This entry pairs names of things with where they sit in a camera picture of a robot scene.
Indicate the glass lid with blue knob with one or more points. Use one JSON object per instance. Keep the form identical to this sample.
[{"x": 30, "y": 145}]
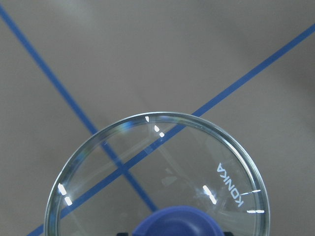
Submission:
[{"x": 159, "y": 174}]

